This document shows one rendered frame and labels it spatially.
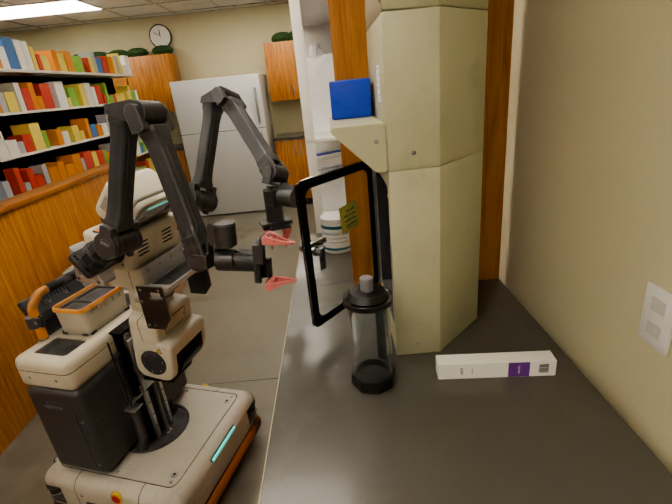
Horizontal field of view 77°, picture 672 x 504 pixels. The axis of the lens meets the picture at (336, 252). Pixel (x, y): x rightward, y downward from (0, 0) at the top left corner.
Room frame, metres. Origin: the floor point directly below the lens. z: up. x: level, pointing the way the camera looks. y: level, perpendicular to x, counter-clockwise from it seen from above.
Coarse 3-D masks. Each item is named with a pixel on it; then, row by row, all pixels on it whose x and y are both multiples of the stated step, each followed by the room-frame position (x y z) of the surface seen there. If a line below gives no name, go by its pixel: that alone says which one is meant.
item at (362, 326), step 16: (352, 304) 0.77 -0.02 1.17; (384, 304) 0.76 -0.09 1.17; (352, 320) 0.78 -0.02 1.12; (368, 320) 0.76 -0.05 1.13; (384, 320) 0.77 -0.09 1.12; (352, 336) 0.78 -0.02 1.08; (368, 336) 0.76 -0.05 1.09; (384, 336) 0.77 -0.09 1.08; (352, 352) 0.79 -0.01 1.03; (368, 352) 0.76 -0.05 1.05; (384, 352) 0.76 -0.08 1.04; (368, 368) 0.76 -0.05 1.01; (384, 368) 0.76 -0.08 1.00
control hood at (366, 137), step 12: (336, 120) 1.08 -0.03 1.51; (348, 120) 1.04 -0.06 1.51; (360, 120) 1.01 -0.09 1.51; (372, 120) 0.98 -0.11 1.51; (336, 132) 0.89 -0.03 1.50; (348, 132) 0.89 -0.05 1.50; (360, 132) 0.89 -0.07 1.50; (372, 132) 0.89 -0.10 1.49; (384, 132) 0.89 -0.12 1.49; (348, 144) 0.89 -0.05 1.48; (360, 144) 0.89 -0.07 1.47; (372, 144) 0.89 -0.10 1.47; (384, 144) 0.89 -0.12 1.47; (360, 156) 0.89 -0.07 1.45; (372, 156) 0.89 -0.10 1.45; (384, 156) 0.89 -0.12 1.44; (372, 168) 0.89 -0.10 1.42; (384, 168) 0.89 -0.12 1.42
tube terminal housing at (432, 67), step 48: (384, 48) 0.89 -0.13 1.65; (432, 48) 0.89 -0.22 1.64; (480, 48) 1.00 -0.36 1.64; (384, 96) 0.89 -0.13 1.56; (432, 96) 0.89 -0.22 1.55; (480, 96) 1.01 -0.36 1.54; (432, 144) 0.89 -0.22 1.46; (480, 144) 1.01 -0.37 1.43; (432, 192) 0.89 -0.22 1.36; (480, 192) 1.02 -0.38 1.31; (432, 240) 0.89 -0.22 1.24; (432, 288) 0.89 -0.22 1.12; (432, 336) 0.89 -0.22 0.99
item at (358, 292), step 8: (360, 280) 0.80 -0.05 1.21; (368, 280) 0.79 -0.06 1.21; (352, 288) 0.81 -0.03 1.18; (360, 288) 0.80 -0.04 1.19; (368, 288) 0.79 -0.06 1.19; (376, 288) 0.80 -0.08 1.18; (384, 288) 0.80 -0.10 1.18; (352, 296) 0.78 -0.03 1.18; (360, 296) 0.77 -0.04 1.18; (368, 296) 0.77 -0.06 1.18; (376, 296) 0.77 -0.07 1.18; (384, 296) 0.78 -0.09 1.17; (360, 304) 0.76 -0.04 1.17; (368, 304) 0.76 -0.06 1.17
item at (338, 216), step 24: (312, 192) 1.01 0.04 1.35; (336, 192) 1.07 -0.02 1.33; (360, 192) 1.15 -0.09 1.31; (312, 216) 1.00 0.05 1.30; (336, 216) 1.07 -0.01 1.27; (360, 216) 1.14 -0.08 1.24; (312, 240) 0.99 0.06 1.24; (336, 240) 1.06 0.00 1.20; (360, 240) 1.14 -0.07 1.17; (336, 264) 1.05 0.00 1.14; (360, 264) 1.13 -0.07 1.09; (336, 288) 1.04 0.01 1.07; (312, 312) 0.97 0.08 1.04
